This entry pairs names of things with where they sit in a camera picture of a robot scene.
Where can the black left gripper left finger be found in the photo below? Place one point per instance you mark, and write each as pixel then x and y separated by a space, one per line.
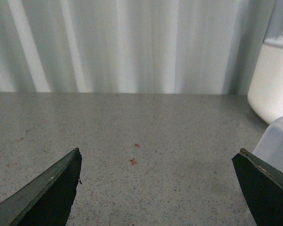
pixel 46 200

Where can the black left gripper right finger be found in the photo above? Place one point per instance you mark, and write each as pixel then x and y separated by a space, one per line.
pixel 262 187

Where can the clear plastic egg box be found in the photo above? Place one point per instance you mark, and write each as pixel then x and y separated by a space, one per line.
pixel 270 146

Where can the white Joyoung blender appliance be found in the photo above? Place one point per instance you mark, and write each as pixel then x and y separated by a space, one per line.
pixel 265 94

